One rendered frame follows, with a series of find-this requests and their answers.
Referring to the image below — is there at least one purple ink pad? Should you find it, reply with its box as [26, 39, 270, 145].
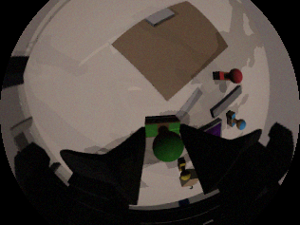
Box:
[197, 117, 223, 138]

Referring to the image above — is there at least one red stamp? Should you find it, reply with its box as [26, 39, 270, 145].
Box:
[213, 68, 243, 84]

